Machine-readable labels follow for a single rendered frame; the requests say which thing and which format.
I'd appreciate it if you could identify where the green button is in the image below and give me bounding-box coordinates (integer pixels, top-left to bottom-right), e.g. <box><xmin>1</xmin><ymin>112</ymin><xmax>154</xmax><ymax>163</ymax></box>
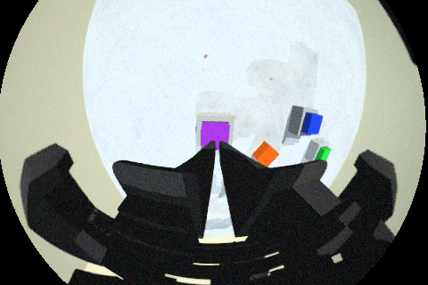
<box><xmin>303</xmin><ymin>138</ymin><xmax>332</xmax><ymax>161</ymax></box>

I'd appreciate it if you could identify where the orange block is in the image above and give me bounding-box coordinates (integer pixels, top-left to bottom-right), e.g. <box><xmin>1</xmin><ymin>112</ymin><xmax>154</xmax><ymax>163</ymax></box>
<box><xmin>253</xmin><ymin>142</ymin><xmax>279</xmax><ymax>167</ymax></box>

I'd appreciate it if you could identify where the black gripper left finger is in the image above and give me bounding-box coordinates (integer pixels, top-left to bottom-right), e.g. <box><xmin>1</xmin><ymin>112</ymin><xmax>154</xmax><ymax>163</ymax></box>
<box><xmin>111</xmin><ymin>140</ymin><xmax>217</xmax><ymax>239</ymax></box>

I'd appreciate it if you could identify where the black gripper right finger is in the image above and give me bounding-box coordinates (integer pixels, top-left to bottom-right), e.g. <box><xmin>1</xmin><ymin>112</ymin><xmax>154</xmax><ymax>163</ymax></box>
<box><xmin>218</xmin><ymin>140</ymin><xmax>328</xmax><ymax>238</ymax></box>

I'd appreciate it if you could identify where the purple button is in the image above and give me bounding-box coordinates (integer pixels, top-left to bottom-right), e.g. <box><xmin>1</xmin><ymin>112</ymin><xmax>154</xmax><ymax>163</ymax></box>
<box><xmin>196</xmin><ymin>113</ymin><xmax>235</xmax><ymax>150</ymax></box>

